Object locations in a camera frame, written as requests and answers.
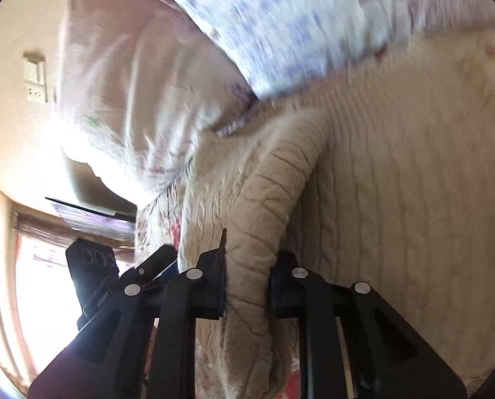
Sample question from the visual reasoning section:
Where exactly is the cream cable-knit sweater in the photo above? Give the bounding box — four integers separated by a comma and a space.
180, 30, 495, 398

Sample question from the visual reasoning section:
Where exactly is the bright window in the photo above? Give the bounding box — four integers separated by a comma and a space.
0, 231, 80, 385

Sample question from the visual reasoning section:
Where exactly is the floral bed sheet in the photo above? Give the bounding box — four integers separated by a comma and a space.
136, 189, 300, 398

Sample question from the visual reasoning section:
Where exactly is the pale pink pillow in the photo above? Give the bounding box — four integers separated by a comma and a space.
57, 0, 255, 206

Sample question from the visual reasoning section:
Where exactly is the white purple tree-print pillow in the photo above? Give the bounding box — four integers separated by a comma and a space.
174, 0, 495, 98

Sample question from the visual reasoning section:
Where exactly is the white wall switch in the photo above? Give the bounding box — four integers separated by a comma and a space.
22, 53, 48, 103

